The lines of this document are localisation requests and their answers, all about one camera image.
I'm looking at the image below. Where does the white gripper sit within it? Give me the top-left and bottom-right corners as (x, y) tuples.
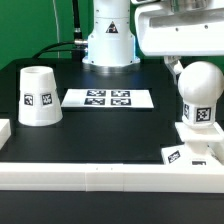
(135, 1), (224, 84)

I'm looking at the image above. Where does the white lamp bulb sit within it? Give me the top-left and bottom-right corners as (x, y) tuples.
(178, 61), (224, 129)

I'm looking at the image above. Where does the white lamp base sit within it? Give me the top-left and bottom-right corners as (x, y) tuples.
(161, 122), (224, 167)

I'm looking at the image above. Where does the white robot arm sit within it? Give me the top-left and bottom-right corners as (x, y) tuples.
(83, 0), (224, 76)

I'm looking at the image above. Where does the white lamp shade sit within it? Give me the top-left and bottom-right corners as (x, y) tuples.
(18, 66), (63, 126)

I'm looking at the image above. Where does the white marker sheet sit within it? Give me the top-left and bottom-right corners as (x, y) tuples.
(62, 89), (154, 109)

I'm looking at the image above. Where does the white left fence piece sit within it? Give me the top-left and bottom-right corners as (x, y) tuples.
(0, 119), (11, 150)

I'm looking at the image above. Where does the black cable with metal connector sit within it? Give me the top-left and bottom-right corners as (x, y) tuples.
(71, 0), (84, 61)

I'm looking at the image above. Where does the white front fence rail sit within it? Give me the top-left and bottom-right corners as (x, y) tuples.
(0, 163), (224, 193)

